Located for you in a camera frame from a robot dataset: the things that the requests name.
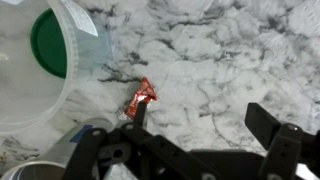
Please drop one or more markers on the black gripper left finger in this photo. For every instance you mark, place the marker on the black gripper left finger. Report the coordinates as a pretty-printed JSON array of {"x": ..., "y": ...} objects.
[{"x": 140, "y": 113}]

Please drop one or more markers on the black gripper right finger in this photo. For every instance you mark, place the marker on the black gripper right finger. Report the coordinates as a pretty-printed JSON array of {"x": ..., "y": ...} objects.
[{"x": 261, "y": 124}]

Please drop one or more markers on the red ketchup packet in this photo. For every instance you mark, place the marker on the red ketchup packet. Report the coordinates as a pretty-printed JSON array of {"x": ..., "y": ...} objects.
[{"x": 145, "y": 93}]

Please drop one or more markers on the silver metal cup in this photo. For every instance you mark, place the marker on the silver metal cup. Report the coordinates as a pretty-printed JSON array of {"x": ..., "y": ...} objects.
[{"x": 51, "y": 165}]

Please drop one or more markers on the clear plastic tub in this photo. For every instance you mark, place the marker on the clear plastic tub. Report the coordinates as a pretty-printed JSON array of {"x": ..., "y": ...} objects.
[{"x": 29, "y": 94}]

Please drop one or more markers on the green plastic lid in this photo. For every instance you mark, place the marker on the green plastic lid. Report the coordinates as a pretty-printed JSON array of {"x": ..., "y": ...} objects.
[{"x": 47, "y": 44}]

